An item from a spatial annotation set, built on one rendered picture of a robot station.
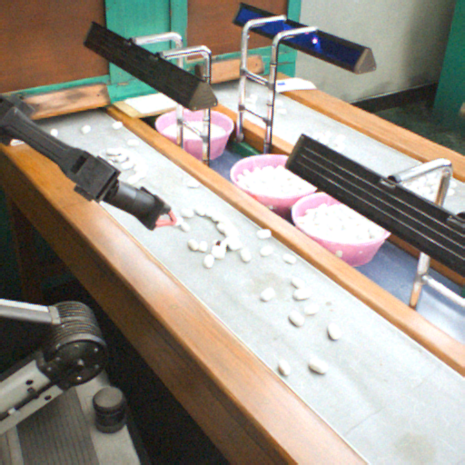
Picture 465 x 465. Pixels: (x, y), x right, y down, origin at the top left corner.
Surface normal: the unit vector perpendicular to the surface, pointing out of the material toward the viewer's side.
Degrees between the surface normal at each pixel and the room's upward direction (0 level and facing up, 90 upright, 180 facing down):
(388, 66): 89
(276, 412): 0
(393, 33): 90
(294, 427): 0
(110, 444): 2
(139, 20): 90
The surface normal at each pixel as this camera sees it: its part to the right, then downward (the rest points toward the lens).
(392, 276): 0.04, -0.84
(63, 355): 0.39, 0.49
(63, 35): 0.58, 0.45
